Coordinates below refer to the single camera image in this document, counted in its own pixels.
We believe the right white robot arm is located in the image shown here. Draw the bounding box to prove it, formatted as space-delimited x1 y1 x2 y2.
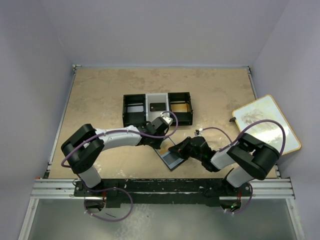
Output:
168 133 280 188

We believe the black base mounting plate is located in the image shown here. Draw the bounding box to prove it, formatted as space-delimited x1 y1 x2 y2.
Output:
74 178 252 208

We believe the black leather card holder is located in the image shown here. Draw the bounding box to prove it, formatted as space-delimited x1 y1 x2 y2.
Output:
153 137 186 172

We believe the gold credit card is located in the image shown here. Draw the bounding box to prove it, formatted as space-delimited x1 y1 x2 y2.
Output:
170 103 189 113

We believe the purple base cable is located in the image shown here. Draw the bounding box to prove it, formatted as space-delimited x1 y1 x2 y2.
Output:
83 187 134 222
223 183 253 215

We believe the white board with wood rim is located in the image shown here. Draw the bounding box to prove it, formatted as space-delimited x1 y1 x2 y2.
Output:
232 94 301 155

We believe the silver credit card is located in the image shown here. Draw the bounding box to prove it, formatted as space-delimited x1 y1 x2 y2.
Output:
127 105 144 113

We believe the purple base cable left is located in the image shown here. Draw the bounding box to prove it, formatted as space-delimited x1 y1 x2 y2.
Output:
83 187 134 222

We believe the aluminium frame rail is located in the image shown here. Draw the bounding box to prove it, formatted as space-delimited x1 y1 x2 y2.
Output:
19 178 306 240

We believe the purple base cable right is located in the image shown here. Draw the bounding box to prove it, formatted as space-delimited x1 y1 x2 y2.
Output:
223 183 253 215

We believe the black credit card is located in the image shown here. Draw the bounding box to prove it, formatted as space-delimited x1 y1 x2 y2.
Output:
149 102 167 112

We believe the black and white organizer tray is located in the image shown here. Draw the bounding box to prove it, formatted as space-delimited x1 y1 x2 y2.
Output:
122 92 193 127

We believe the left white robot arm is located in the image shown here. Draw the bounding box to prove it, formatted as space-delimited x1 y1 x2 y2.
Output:
60 116 173 190

